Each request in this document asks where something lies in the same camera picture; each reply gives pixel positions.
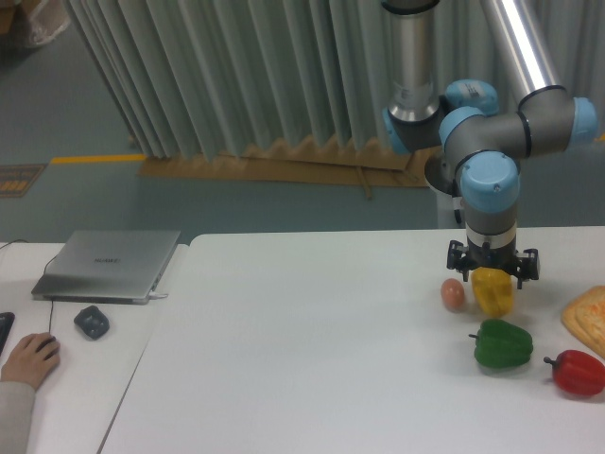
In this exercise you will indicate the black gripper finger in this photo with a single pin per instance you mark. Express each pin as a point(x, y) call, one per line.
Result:
point(458, 259)
point(524, 266)

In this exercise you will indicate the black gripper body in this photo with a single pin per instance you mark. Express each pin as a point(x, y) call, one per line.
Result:
point(503, 258)

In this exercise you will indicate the yellow bell pepper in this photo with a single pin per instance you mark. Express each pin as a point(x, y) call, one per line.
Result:
point(492, 289)

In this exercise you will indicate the black computer mouse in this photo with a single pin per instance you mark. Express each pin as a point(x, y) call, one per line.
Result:
point(48, 348)

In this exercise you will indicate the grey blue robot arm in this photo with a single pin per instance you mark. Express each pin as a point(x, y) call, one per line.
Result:
point(465, 119)

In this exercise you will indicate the grey sleeved forearm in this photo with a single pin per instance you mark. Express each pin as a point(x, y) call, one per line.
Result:
point(17, 404)

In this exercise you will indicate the green bell pepper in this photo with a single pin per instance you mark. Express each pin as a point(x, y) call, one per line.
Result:
point(502, 345)

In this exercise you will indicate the red bell pepper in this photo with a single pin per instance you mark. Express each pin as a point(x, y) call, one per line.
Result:
point(577, 372)

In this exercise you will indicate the person's right hand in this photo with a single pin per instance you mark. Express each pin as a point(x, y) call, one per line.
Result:
point(24, 365)

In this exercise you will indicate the brown egg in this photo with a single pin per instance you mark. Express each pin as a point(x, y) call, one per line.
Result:
point(452, 294)

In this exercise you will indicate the flat bread loaf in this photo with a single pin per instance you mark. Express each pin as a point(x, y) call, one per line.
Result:
point(584, 319)

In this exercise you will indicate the brown cardboard sheet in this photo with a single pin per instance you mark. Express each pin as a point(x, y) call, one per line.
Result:
point(370, 167)

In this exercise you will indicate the pale green curtain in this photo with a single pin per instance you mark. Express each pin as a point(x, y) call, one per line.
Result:
point(202, 77)

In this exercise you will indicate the dark grey small gadget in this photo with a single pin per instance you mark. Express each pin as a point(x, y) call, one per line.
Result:
point(92, 322)

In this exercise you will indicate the silver laptop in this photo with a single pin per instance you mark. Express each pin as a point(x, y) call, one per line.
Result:
point(121, 267)

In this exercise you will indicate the black keyboard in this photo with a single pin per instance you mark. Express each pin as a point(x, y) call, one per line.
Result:
point(6, 323)

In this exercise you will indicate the plastic wrapped box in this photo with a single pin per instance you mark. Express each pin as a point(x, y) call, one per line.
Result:
point(31, 23)

